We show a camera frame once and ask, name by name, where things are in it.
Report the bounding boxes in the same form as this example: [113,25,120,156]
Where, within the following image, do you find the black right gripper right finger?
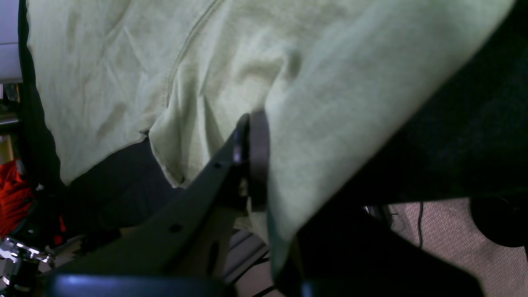
[266,113,483,297]

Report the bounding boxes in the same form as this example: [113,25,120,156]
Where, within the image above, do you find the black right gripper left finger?
[45,113,250,297]

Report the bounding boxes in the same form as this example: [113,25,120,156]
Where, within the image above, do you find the light green T-shirt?
[26,0,514,272]

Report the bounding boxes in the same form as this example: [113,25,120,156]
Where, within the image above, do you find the black round chair base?
[469,193,528,248]

